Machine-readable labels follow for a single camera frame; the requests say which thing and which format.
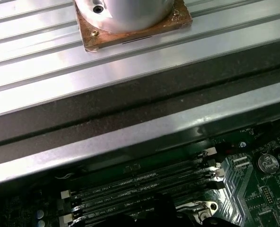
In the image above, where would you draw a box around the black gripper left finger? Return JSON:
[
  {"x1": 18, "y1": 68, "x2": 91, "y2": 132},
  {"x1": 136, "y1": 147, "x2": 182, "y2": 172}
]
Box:
[{"x1": 110, "y1": 192, "x2": 166, "y2": 227}]

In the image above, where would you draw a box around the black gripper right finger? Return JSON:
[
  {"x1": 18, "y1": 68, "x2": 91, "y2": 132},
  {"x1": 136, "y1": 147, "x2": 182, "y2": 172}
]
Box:
[{"x1": 165, "y1": 192, "x2": 229, "y2": 227}]

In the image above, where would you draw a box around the thin metal locking lever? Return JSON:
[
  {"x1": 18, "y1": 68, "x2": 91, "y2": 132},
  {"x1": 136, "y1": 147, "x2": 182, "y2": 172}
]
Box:
[{"x1": 175, "y1": 201, "x2": 202, "y2": 211}]

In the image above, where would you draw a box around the CPU socket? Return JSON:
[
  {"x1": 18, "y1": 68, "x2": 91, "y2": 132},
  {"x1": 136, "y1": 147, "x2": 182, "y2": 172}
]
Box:
[{"x1": 175, "y1": 200, "x2": 220, "y2": 227}]

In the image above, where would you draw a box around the green motherboard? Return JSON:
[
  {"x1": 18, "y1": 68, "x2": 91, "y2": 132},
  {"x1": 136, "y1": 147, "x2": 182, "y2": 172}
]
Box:
[{"x1": 0, "y1": 125, "x2": 280, "y2": 227}]

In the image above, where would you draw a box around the silver coin battery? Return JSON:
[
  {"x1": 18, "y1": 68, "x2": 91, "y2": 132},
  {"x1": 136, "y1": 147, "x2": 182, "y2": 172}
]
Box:
[{"x1": 257, "y1": 152, "x2": 280, "y2": 174}]

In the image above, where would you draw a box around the black open PC case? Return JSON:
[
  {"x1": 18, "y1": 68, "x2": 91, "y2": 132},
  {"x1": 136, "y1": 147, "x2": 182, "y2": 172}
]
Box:
[{"x1": 0, "y1": 37, "x2": 280, "y2": 227}]

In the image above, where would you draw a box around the brown square base plate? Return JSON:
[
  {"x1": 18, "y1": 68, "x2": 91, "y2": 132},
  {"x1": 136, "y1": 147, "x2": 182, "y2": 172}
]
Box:
[{"x1": 74, "y1": 0, "x2": 194, "y2": 53}]

